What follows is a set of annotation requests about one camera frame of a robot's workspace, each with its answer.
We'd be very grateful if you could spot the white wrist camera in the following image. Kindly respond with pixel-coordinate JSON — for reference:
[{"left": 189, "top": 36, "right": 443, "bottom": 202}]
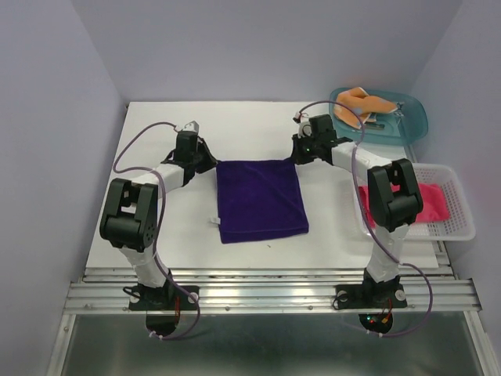
[
  {"left": 174, "top": 121, "right": 200, "bottom": 134},
  {"left": 293, "top": 112, "right": 312, "bottom": 138}
]

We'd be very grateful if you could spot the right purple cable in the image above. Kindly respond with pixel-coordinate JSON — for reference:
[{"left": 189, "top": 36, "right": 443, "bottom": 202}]
[{"left": 294, "top": 100, "right": 434, "bottom": 338}]

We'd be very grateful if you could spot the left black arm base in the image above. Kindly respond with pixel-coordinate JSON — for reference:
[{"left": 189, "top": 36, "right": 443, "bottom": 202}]
[{"left": 122, "top": 280, "right": 200, "bottom": 341}]

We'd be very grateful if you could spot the purple cable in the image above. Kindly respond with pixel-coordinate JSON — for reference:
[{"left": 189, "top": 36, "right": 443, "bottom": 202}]
[
  {"left": 294, "top": 100, "right": 434, "bottom": 338},
  {"left": 112, "top": 121, "right": 201, "bottom": 342}
]

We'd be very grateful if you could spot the white perforated basket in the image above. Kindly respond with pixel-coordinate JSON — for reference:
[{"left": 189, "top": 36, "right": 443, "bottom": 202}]
[{"left": 354, "top": 162, "right": 478, "bottom": 242}]

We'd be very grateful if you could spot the orange towel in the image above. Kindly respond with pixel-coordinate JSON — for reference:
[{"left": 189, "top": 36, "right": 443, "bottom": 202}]
[{"left": 333, "top": 87, "right": 397, "bottom": 129}]

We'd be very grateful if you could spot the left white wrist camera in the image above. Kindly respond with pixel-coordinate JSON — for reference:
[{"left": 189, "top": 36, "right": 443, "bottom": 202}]
[{"left": 174, "top": 121, "right": 200, "bottom": 134}]

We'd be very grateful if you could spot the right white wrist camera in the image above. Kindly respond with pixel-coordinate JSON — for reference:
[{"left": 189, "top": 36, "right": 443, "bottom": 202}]
[{"left": 293, "top": 112, "right": 312, "bottom": 138}]

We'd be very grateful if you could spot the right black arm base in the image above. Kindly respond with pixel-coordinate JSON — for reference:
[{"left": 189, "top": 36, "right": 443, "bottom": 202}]
[{"left": 333, "top": 279, "right": 408, "bottom": 334}]

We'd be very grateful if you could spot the purple towel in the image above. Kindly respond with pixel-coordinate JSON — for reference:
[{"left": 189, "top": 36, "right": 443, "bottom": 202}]
[{"left": 216, "top": 158, "right": 309, "bottom": 244}]

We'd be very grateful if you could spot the aluminium mounting rail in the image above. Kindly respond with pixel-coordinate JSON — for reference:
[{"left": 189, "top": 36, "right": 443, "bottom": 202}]
[{"left": 63, "top": 267, "right": 481, "bottom": 315}]

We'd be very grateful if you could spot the blue plastic tub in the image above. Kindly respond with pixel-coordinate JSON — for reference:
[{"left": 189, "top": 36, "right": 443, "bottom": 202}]
[{"left": 330, "top": 87, "right": 428, "bottom": 146}]

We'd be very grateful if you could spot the pink towel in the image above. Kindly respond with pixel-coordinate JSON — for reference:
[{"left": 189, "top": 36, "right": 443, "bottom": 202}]
[{"left": 359, "top": 183, "right": 450, "bottom": 228}]

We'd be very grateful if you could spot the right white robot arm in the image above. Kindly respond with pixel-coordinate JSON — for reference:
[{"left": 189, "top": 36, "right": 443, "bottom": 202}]
[{"left": 291, "top": 114, "right": 424, "bottom": 306}]

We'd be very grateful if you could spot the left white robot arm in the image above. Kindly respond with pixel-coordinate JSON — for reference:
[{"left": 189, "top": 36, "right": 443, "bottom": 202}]
[{"left": 99, "top": 130, "right": 218, "bottom": 309}]

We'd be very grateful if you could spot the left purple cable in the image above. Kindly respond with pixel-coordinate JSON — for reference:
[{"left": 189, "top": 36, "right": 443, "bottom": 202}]
[{"left": 112, "top": 121, "right": 201, "bottom": 342}]

